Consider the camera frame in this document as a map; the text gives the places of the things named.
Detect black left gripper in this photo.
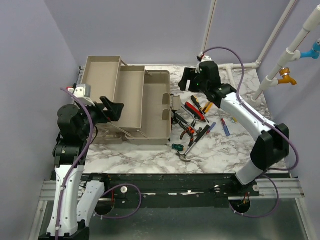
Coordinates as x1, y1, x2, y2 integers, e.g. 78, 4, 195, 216
77, 95, 124, 139

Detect yellow black screwdriver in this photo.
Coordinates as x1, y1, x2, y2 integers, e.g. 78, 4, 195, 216
190, 95, 202, 111

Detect beige plastic tool box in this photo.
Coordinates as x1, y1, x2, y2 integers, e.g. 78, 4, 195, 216
78, 55, 181, 145

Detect yellow utility knife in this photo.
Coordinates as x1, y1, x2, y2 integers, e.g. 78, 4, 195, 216
203, 101, 213, 114

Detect red black utility tool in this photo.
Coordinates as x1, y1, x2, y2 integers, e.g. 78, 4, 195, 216
184, 101, 209, 123

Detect orange black pliers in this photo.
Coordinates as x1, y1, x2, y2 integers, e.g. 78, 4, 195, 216
179, 122, 195, 147

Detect large black-handled claw hammer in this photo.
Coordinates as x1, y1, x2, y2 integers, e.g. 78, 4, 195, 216
175, 125, 210, 163

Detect small claw hammer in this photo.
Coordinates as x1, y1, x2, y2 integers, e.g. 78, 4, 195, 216
174, 113, 202, 134

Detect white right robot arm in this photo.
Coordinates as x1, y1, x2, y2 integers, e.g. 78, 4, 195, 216
178, 61, 289, 196

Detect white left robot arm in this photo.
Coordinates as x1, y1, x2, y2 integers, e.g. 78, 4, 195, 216
39, 96, 125, 240

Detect silver ratchet wrench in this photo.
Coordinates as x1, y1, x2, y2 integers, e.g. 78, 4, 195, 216
181, 104, 198, 121

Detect black pruning shears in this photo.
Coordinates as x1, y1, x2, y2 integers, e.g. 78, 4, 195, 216
171, 110, 186, 125

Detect blue red tester screwdriver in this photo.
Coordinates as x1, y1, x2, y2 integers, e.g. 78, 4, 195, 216
206, 122, 217, 134

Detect green stubby screwdriver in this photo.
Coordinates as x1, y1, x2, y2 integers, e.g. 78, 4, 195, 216
167, 143, 185, 152

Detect orange brass tap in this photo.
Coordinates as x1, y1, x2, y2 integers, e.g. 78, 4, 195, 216
278, 67, 297, 86

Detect blue pipe fitting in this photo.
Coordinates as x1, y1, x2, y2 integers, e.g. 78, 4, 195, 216
300, 39, 320, 60

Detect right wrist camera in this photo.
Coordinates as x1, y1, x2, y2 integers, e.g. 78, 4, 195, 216
195, 51, 212, 74

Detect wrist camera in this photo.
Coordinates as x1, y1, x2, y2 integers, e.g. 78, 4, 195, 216
66, 84, 95, 106
195, 51, 212, 74

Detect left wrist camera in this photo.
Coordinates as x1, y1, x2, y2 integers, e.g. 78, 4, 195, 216
66, 84, 95, 106

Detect aluminium frame rail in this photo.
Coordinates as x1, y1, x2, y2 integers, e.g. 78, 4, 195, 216
54, 66, 86, 172

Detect blue handled screwdriver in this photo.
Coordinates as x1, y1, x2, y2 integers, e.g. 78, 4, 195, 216
221, 118, 230, 137

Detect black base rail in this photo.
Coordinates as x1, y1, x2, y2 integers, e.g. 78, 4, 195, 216
51, 171, 292, 210

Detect white pvc pipe frame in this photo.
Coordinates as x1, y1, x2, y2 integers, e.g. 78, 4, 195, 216
196, 0, 320, 121

